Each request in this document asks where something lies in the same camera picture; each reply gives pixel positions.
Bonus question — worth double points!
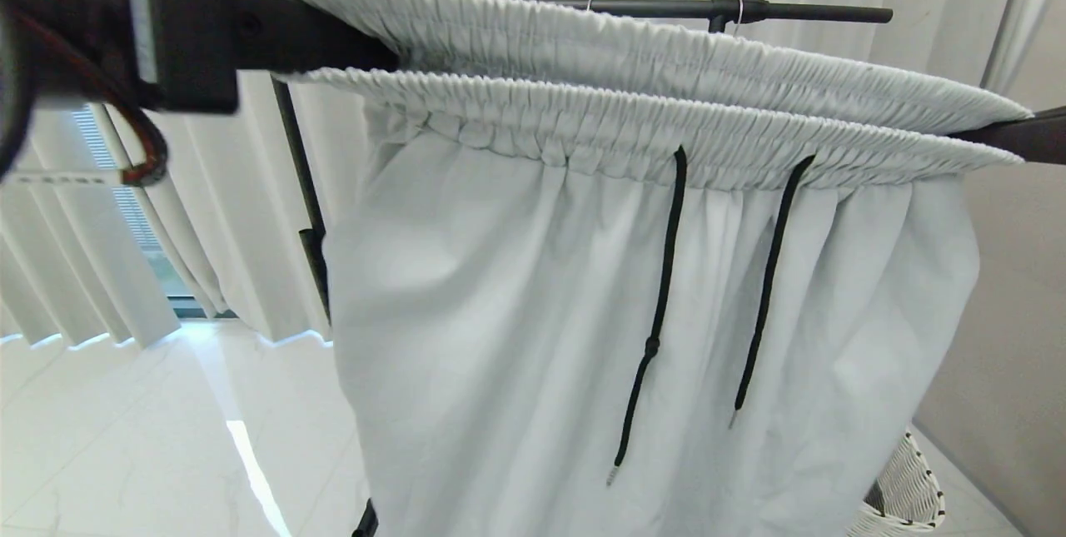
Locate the black cable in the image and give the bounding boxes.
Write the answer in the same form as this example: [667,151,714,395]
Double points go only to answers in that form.
[0,17,38,181]

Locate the window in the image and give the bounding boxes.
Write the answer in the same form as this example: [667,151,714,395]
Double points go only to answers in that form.
[71,104,238,321]

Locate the black clothes rack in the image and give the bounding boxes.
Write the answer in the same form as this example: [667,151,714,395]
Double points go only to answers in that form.
[271,0,894,537]

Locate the white laundry basket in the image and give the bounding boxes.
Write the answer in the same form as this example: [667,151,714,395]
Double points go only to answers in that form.
[845,429,946,537]

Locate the pale grey shorts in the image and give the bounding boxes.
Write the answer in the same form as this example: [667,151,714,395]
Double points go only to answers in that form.
[273,0,1034,537]

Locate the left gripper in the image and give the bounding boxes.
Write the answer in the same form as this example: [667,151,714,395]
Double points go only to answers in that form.
[0,0,240,115]

